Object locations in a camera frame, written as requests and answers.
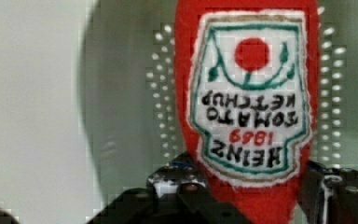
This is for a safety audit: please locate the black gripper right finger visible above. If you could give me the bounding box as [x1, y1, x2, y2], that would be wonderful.
[297, 161, 358, 224]

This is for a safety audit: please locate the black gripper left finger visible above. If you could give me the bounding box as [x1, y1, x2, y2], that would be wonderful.
[87, 152, 252, 224]

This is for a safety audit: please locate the red plush ketchup bottle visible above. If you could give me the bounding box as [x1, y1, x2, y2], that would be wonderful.
[174, 0, 319, 224]

